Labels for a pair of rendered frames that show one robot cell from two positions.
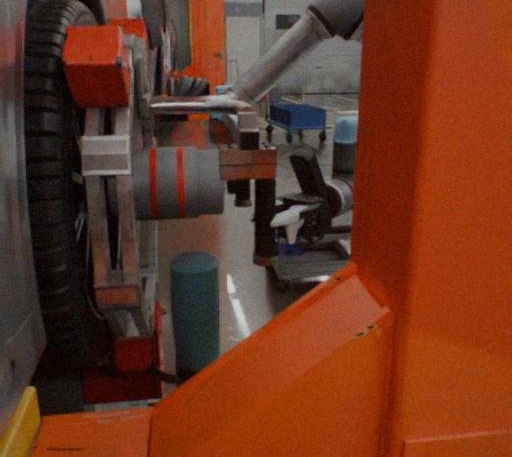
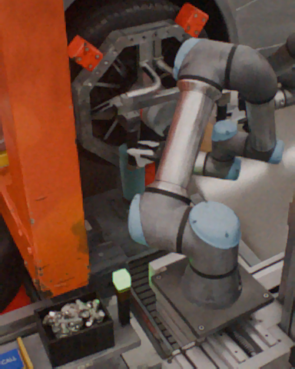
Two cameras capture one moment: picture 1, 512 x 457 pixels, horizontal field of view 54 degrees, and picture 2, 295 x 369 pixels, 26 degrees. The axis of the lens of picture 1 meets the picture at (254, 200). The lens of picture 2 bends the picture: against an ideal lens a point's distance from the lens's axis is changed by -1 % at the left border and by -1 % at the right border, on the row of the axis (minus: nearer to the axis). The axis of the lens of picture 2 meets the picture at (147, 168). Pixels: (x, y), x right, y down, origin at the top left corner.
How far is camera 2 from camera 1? 1.90 m
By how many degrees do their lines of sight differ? 66
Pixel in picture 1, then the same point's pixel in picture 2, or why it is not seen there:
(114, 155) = (75, 89)
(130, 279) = (81, 137)
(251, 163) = (120, 119)
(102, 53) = (72, 52)
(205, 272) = (123, 154)
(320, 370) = not seen: hidden behind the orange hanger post
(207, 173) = (150, 111)
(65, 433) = not seen: hidden behind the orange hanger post
